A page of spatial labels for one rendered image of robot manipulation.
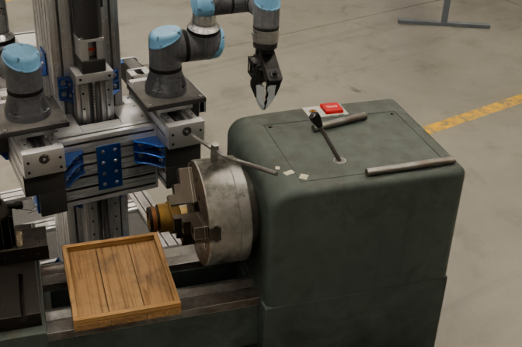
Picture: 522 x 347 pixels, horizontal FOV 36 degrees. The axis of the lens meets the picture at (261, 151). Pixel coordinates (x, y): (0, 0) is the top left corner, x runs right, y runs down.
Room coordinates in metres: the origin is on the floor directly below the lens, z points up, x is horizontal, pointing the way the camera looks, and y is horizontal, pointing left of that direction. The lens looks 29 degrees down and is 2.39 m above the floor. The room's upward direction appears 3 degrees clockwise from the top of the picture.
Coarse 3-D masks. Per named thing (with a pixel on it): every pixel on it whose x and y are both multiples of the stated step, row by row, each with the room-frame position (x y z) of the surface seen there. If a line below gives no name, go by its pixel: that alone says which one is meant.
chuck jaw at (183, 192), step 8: (184, 168) 2.01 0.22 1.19; (184, 176) 1.99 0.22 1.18; (192, 176) 2.00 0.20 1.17; (176, 184) 1.97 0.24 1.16; (184, 184) 1.98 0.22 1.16; (192, 184) 1.99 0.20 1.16; (176, 192) 1.96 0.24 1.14; (184, 192) 1.97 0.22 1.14; (192, 192) 1.97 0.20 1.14; (168, 200) 1.95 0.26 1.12; (176, 200) 1.94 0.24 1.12; (184, 200) 1.95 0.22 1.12; (192, 200) 1.95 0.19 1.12
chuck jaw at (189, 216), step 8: (176, 216) 1.89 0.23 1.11; (184, 216) 1.89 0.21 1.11; (192, 216) 1.89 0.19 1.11; (200, 216) 1.89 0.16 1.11; (176, 224) 1.87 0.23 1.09; (184, 224) 1.85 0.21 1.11; (192, 224) 1.84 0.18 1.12; (200, 224) 1.84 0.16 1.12; (184, 232) 1.85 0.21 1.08; (192, 232) 1.83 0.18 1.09; (200, 232) 1.82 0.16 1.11; (208, 232) 1.82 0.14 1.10; (216, 232) 1.82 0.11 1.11; (216, 240) 1.81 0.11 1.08
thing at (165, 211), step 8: (152, 208) 1.91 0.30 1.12; (160, 208) 1.91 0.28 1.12; (168, 208) 1.91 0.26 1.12; (176, 208) 1.92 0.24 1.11; (152, 216) 1.88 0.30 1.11; (160, 216) 1.88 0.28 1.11; (168, 216) 1.89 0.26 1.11; (152, 224) 1.87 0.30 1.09; (160, 224) 1.88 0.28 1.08; (168, 224) 1.88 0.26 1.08; (160, 232) 1.89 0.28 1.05
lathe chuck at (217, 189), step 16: (192, 160) 2.02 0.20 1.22; (208, 160) 2.00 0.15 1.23; (224, 160) 2.00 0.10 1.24; (208, 176) 1.91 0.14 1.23; (224, 176) 1.92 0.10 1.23; (208, 192) 1.87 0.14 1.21; (224, 192) 1.88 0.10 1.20; (192, 208) 2.01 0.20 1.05; (208, 208) 1.83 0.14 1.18; (224, 208) 1.84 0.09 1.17; (208, 224) 1.82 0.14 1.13; (224, 224) 1.82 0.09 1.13; (240, 224) 1.84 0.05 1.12; (208, 240) 1.82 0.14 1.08; (224, 240) 1.81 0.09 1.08; (240, 240) 1.83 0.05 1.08; (208, 256) 1.82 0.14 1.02; (224, 256) 1.83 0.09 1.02
